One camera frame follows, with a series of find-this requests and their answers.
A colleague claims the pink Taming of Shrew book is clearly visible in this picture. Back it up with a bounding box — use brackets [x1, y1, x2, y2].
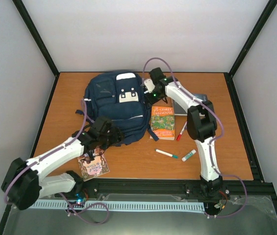
[77, 147, 110, 182]

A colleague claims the navy blue student backpack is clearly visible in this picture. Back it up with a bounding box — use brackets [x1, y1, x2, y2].
[84, 70, 159, 147]

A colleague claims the green capped white marker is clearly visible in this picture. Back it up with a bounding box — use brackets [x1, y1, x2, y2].
[155, 149, 178, 159]

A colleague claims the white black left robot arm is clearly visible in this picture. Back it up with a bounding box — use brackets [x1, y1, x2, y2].
[1, 117, 124, 210]

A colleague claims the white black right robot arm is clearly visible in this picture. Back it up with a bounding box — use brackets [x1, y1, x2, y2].
[144, 68, 223, 199]

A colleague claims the orange Treehouse paperback book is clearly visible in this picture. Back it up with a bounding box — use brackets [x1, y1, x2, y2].
[150, 106, 175, 141]

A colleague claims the dark blue hardcover book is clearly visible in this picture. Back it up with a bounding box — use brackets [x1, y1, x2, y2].
[172, 93, 210, 117]

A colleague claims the red capped white marker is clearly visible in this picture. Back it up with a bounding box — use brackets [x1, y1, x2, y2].
[176, 122, 187, 141]

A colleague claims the green white glue stick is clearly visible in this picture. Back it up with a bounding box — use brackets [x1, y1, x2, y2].
[182, 149, 196, 162]

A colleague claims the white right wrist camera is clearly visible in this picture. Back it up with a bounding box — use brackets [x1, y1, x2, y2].
[142, 78, 155, 94]

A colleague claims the black right frame post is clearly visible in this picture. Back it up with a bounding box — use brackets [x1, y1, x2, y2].
[227, 0, 277, 77]

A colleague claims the black frame post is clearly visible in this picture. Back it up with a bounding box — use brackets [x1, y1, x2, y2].
[12, 0, 60, 73]
[227, 0, 277, 77]

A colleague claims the light blue slotted cable duct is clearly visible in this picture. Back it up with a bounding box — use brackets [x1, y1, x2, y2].
[30, 199, 205, 213]

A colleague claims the black left frame post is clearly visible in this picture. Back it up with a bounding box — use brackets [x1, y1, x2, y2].
[12, 0, 60, 73]

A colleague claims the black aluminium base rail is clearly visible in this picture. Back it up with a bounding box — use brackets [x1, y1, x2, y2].
[54, 178, 275, 203]

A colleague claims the metal front base plate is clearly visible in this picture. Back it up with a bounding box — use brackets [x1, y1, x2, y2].
[2, 196, 277, 235]

